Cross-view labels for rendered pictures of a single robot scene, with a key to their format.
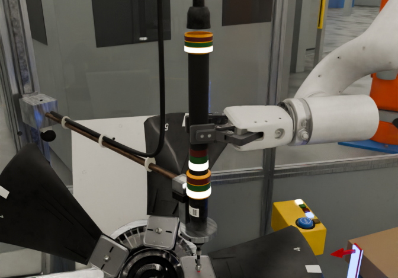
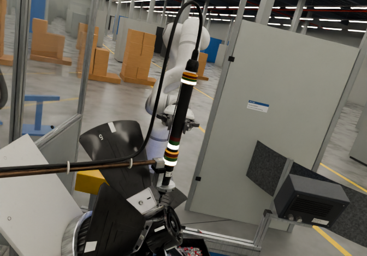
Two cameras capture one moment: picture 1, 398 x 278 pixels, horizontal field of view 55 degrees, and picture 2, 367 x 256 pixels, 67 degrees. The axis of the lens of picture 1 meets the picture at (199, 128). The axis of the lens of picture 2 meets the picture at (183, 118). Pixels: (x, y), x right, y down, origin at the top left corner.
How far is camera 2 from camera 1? 0.91 m
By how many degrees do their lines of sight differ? 76
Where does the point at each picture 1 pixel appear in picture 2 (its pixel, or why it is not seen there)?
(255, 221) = not seen: hidden behind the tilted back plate
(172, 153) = (117, 153)
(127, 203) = (52, 220)
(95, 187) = (26, 224)
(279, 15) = (25, 33)
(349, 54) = (176, 75)
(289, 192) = not seen: hidden behind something
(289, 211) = (92, 172)
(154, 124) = (89, 138)
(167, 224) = (143, 195)
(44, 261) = not seen: outside the picture
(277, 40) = (23, 54)
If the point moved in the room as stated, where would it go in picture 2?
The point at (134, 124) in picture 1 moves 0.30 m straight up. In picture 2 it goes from (13, 152) to (21, 39)
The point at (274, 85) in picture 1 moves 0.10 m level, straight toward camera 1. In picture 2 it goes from (21, 90) to (37, 96)
